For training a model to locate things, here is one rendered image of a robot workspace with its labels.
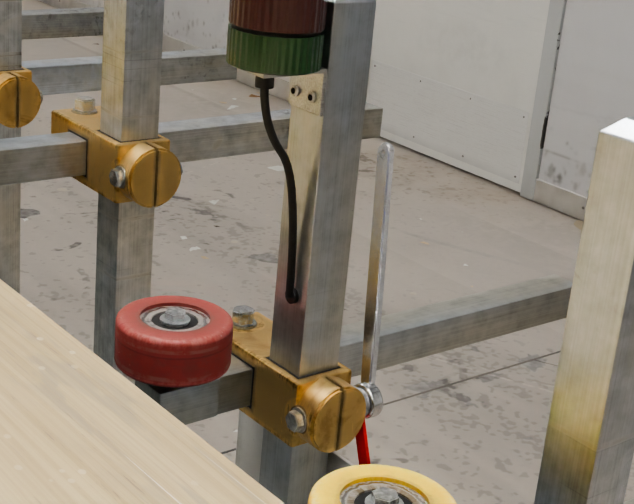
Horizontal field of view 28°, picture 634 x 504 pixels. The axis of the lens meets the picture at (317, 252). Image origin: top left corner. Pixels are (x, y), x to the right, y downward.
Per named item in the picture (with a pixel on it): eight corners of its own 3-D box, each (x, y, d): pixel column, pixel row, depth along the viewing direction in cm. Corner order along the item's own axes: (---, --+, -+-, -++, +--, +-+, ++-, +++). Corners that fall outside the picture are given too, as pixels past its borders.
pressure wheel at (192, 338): (184, 421, 95) (192, 280, 91) (245, 469, 89) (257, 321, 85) (89, 447, 90) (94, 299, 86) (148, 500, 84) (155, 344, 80)
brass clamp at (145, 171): (105, 158, 113) (107, 104, 112) (186, 203, 104) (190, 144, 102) (43, 166, 110) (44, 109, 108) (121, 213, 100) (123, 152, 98)
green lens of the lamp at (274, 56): (283, 50, 82) (286, 17, 82) (340, 71, 78) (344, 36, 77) (207, 55, 79) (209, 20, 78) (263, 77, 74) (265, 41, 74)
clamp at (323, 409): (253, 368, 99) (258, 310, 97) (363, 444, 89) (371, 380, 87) (193, 384, 95) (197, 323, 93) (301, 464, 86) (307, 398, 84)
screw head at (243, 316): (245, 315, 96) (247, 301, 95) (262, 326, 94) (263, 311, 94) (223, 321, 94) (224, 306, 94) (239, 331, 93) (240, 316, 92)
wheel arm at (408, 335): (546, 311, 115) (553, 268, 113) (574, 325, 112) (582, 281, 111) (132, 423, 88) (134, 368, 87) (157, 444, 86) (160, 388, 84)
